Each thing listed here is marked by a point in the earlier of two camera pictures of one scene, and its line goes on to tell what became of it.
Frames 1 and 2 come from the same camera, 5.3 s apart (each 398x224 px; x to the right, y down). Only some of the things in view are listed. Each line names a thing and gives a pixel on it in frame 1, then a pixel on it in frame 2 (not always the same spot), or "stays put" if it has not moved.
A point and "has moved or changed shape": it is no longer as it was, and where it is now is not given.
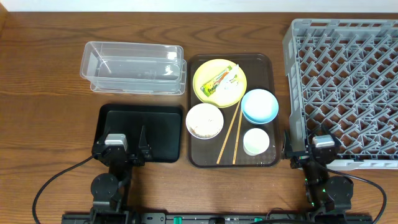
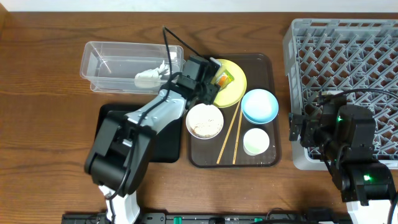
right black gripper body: [300, 158] → [315, 135]
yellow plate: [208, 71] stays put
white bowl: [204, 121] stays put
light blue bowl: [260, 106] stays put
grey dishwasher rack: [342, 74] stays put
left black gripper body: [121, 156] → [210, 90]
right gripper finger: [287, 146] → [295, 121]
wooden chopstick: [229, 132] stays put
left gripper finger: [143, 146] → [214, 66]
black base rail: [221, 218] stays put
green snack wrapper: [209, 87] has moved or changed shape
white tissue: [231, 81] → [150, 78]
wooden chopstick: [237, 137] stays put
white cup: [255, 141] stays put
